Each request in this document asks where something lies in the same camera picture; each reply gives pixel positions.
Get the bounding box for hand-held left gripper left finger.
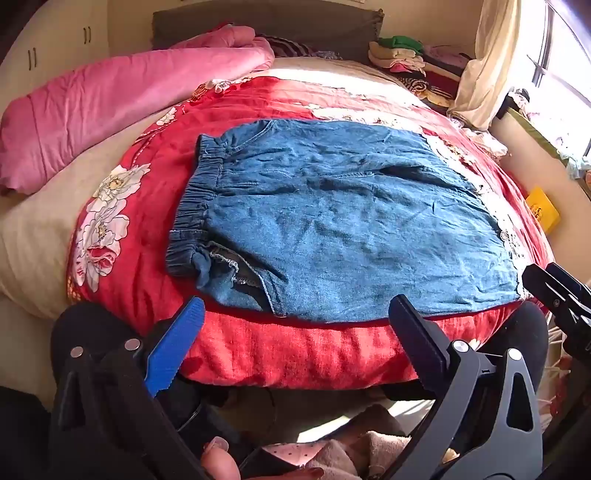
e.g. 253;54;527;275
48;296;213;480

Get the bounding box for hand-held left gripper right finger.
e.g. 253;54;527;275
383;294;546;480

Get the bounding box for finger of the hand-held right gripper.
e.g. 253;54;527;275
522;265;586;352
546;262;591;303

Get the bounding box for blue denim shorts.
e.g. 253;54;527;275
166;119;525;324

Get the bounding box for person's left hand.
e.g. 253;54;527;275
201;436;325;480

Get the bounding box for yellow box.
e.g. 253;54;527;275
525;186;561;234

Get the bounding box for red floral bedspread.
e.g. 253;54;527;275
67;69;555;393

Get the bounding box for teal cloth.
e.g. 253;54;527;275
556;148;591;182

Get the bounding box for pink dotted pajamas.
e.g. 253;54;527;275
259;404;458;480

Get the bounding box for white crumpled cloth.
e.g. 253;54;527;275
455;117;509;158

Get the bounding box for beige bed sheet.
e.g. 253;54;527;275
0;134;158;319

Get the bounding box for black-framed window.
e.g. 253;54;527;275
512;0;591;158

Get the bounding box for cream curtain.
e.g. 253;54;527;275
447;0;522;132

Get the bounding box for pink quilt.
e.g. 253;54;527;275
0;24;276;197

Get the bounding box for pile of folded clothes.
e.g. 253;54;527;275
368;34;474;114

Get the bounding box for dark striped cloth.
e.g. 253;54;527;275
257;33;343;61

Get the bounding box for grey-brown headboard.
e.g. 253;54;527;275
152;8;385;63

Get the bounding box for white wardrobe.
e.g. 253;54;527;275
0;0;112;93

